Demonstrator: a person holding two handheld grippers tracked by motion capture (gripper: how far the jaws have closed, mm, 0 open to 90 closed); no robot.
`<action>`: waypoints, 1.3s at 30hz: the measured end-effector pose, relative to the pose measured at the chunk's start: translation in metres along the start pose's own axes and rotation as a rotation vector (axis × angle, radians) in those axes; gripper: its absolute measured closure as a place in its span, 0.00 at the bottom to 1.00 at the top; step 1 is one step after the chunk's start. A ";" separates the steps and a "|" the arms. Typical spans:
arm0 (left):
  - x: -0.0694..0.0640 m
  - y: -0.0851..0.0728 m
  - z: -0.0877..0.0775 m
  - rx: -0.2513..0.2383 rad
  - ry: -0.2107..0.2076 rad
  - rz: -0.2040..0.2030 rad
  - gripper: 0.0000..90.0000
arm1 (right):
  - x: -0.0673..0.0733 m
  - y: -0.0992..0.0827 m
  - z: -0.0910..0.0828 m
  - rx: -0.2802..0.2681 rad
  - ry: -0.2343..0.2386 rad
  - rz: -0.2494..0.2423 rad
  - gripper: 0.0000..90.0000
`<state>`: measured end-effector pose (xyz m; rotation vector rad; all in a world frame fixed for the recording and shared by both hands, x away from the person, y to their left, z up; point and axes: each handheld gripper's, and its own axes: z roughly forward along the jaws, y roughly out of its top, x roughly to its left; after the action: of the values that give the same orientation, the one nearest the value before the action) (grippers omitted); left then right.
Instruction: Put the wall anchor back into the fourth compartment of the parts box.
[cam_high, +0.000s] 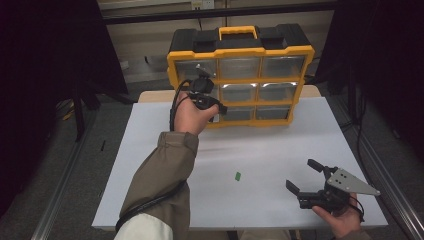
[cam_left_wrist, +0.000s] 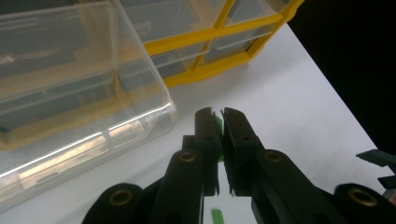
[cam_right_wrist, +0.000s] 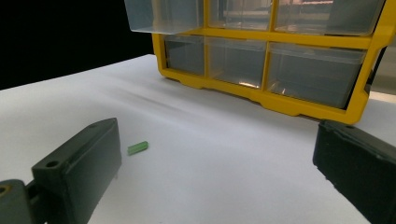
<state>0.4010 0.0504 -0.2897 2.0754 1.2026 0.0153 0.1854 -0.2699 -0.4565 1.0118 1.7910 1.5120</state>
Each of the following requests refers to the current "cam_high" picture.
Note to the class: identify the black curtain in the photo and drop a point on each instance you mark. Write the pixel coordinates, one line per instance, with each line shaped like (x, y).
(40, 66)
(390, 66)

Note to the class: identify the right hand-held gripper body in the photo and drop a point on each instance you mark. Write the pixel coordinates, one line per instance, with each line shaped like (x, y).
(338, 188)

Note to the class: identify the set of clear drawers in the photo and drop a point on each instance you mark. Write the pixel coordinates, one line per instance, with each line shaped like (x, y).
(239, 68)

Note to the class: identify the black horizontal bar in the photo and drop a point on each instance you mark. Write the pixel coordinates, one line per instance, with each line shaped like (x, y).
(216, 12)

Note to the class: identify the small green plastic piece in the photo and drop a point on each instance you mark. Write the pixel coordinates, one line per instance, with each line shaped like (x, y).
(238, 176)

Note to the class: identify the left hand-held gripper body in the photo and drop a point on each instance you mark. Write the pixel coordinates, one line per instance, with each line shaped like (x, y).
(201, 87)

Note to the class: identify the person's left hand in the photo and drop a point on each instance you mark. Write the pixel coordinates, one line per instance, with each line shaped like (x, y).
(190, 116)

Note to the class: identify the small black marker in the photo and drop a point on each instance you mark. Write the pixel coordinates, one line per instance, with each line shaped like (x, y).
(103, 145)

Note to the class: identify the white wall outlet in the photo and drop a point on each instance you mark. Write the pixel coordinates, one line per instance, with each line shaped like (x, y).
(202, 4)

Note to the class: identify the person's right hand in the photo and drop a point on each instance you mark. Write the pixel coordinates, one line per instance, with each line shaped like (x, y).
(345, 222)

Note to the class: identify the black metal stand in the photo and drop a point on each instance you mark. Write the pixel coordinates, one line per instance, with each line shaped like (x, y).
(79, 113)

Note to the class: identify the yellow black organizer case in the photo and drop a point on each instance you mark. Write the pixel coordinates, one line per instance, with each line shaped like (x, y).
(240, 45)

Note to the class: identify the metal floor rail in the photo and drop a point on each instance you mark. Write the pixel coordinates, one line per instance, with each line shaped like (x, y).
(393, 196)
(63, 186)

